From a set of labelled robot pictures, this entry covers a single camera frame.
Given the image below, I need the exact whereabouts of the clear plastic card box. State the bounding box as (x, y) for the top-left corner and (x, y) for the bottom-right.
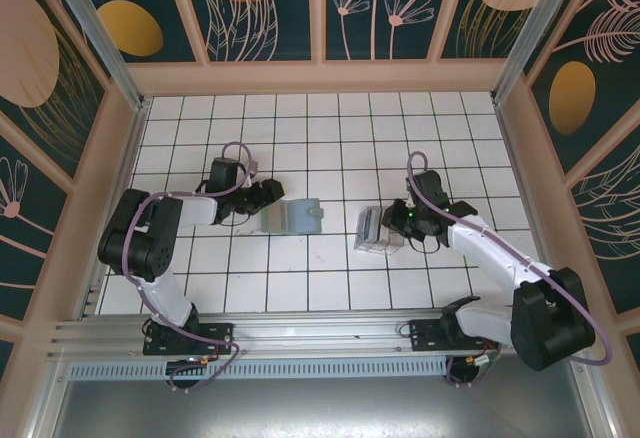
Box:
(353, 206), (405, 257)

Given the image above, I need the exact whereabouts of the grey credit card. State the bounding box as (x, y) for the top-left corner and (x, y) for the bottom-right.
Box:
(357, 209), (384, 242)

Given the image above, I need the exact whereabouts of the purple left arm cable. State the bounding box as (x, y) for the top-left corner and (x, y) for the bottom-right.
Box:
(122, 141), (259, 392)

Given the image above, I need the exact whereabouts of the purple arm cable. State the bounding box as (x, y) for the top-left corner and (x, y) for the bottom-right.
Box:
(122, 141), (259, 392)
(405, 151), (614, 388)

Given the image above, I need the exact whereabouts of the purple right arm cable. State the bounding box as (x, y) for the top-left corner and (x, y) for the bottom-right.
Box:
(405, 151), (614, 388)

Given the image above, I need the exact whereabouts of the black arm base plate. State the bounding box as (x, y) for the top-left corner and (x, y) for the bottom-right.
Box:
(408, 318), (501, 354)
(143, 322), (236, 357)

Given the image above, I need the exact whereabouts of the aluminium mounting rail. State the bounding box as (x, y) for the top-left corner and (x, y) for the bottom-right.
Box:
(47, 310), (596, 362)

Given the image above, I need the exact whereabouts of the grey slotted cable duct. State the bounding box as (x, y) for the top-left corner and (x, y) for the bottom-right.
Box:
(67, 357), (449, 379)

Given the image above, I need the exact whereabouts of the aluminium corner post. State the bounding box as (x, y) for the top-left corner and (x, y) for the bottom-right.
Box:
(39, 0), (151, 112)
(491, 0), (597, 105)

